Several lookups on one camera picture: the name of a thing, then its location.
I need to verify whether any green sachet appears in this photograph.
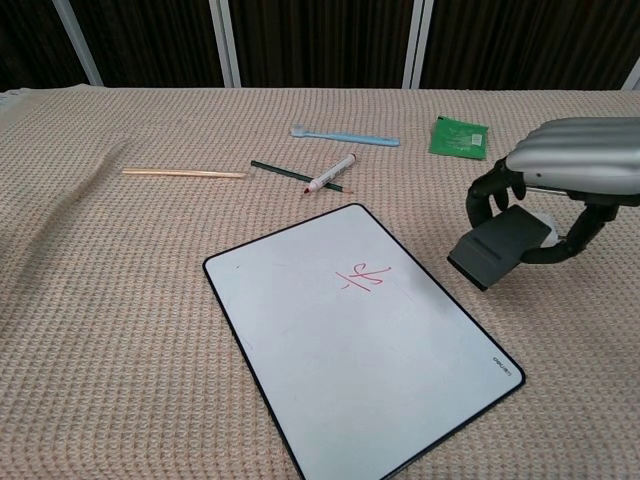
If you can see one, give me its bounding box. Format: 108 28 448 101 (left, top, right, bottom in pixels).
428 115 490 161

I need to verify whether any grey board eraser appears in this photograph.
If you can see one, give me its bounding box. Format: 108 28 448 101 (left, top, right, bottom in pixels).
446 204 550 293

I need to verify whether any white board with black rim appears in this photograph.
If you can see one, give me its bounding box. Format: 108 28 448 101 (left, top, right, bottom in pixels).
202 202 527 480

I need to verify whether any dark fabric partition panel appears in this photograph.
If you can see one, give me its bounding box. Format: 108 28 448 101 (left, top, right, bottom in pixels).
419 0 640 92
0 0 85 93
227 0 419 89
69 0 226 88

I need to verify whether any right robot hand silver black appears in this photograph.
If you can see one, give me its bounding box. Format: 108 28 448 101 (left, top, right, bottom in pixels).
464 117 640 266

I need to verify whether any beige woven tablecloth with fringe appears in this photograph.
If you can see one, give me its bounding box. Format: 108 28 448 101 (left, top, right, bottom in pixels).
0 85 640 480

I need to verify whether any light blue toothbrush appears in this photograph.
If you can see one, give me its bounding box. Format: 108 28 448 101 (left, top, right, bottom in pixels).
290 123 402 149

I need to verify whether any dark pencil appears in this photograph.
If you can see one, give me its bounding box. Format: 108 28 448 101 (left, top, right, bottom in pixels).
249 159 355 195

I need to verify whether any white charger plug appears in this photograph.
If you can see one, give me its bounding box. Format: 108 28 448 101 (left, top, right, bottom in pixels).
530 212 559 250

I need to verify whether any wooden chopstick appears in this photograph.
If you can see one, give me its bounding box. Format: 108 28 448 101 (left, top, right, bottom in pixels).
122 170 244 181
122 168 250 177

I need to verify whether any red whiteboard marker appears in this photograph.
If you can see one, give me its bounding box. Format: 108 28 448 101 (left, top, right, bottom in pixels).
302 152 359 196

